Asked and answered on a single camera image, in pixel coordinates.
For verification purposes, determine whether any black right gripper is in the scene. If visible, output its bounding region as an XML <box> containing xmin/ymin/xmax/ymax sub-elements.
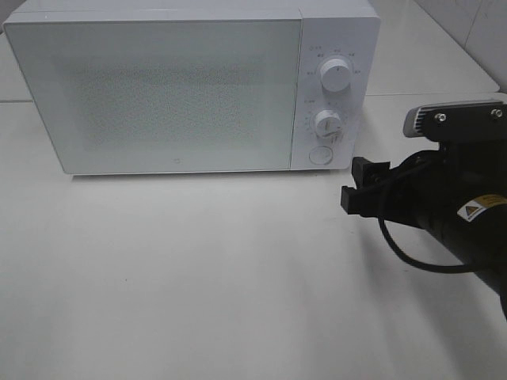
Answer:
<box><xmin>340</xmin><ymin>140</ymin><xmax>506</xmax><ymax>234</ymax></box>

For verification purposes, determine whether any white upper power knob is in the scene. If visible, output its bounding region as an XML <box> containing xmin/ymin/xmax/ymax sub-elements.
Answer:
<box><xmin>318</xmin><ymin>57</ymin><xmax>352</xmax><ymax>93</ymax></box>

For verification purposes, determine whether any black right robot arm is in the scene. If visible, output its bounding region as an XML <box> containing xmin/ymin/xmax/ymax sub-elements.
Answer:
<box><xmin>341</xmin><ymin>140</ymin><xmax>506</xmax><ymax>306</ymax></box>

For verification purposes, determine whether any white microwave oven body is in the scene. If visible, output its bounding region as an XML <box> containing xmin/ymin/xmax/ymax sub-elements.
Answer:
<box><xmin>3</xmin><ymin>1</ymin><xmax>380</xmax><ymax>174</ymax></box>

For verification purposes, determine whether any round door release button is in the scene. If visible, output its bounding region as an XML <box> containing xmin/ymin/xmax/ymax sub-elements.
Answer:
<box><xmin>309</xmin><ymin>146</ymin><xmax>334</xmax><ymax>165</ymax></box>

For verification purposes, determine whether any white microwave door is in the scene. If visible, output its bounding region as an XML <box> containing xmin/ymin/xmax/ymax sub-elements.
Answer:
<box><xmin>6</xmin><ymin>20</ymin><xmax>300</xmax><ymax>175</ymax></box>

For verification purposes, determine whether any black camera cable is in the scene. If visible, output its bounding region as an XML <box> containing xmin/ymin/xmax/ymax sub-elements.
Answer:
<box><xmin>372</xmin><ymin>152</ymin><xmax>476</xmax><ymax>275</ymax></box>

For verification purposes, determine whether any white timer knob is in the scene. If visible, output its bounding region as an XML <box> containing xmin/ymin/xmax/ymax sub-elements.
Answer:
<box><xmin>313</xmin><ymin>110</ymin><xmax>343</xmax><ymax>139</ymax></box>

